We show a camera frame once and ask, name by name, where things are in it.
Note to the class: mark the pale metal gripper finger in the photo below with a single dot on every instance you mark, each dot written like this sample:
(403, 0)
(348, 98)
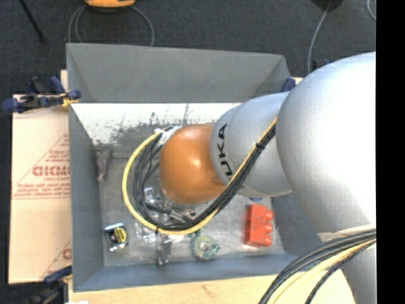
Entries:
(168, 248)
(159, 250)

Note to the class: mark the clear plastic piece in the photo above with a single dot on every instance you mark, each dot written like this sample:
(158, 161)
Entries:
(144, 232)

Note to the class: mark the green clear tape roll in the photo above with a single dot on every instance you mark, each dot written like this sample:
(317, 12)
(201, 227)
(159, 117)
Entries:
(205, 247)

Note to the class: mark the black and yellow tape measure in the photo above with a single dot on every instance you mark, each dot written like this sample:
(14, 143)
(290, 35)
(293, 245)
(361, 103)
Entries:
(117, 237)

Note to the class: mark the red toy brick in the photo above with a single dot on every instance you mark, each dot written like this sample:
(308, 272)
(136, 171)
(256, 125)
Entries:
(257, 225)

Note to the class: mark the small blue thing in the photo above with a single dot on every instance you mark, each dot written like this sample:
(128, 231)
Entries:
(255, 199)

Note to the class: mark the brown cardboard board, red print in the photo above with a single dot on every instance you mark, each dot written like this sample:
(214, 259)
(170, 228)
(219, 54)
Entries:
(38, 226)

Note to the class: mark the grey metal bin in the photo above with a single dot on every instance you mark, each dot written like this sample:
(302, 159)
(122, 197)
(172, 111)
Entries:
(164, 74)

